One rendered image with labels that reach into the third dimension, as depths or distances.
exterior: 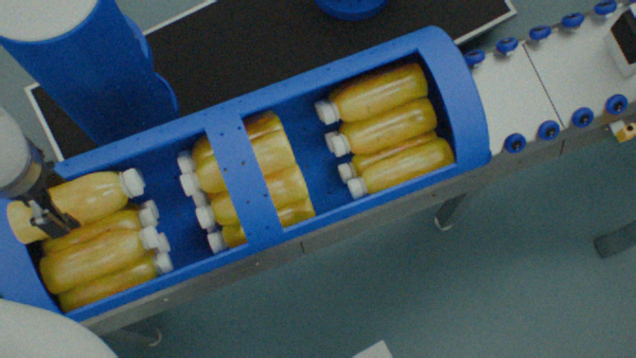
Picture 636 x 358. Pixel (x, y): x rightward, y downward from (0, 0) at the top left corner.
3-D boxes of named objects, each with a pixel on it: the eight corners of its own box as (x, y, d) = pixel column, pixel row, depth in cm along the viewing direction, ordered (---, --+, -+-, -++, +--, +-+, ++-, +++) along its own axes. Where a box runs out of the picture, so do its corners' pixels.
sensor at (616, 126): (630, 138, 174) (640, 132, 169) (618, 143, 173) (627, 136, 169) (613, 106, 176) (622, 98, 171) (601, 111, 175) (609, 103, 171)
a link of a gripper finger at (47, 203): (40, 175, 115) (42, 183, 114) (71, 217, 124) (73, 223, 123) (13, 186, 115) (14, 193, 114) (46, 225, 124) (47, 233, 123)
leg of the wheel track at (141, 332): (164, 341, 251) (112, 327, 191) (146, 349, 251) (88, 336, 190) (158, 323, 253) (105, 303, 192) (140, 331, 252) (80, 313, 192)
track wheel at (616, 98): (629, 94, 167) (624, 89, 168) (609, 101, 166) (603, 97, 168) (629, 112, 169) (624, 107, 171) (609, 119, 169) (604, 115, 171)
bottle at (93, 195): (5, 221, 126) (122, 178, 128) (6, 195, 132) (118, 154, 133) (26, 253, 130) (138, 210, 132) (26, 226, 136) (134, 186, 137)
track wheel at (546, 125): (560, 120, 165) (556, 115, 167) (540, 128, 165) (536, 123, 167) (562, 137, 168) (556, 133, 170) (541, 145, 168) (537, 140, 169)
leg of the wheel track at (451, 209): (455, 226, 260) (495, 177, 199) (438, 233, 260) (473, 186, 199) (448, 209, 262) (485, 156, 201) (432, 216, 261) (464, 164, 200)
